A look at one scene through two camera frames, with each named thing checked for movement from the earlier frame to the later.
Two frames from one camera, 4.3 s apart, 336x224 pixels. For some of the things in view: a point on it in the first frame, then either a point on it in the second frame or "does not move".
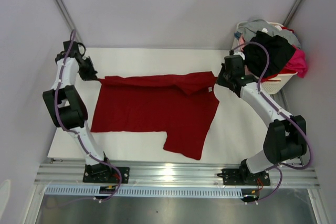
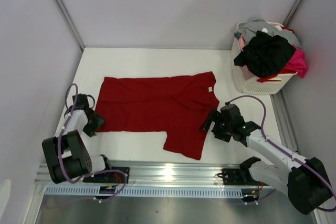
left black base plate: x=104 y=172 does not move
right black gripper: x=219 y=80 → x=216 y=116
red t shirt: x=184 y=105 does not move
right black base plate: x=243 y=177 does not move
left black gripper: x=91 y=75 → x=98 y=121
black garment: x=280 y=50 does not move
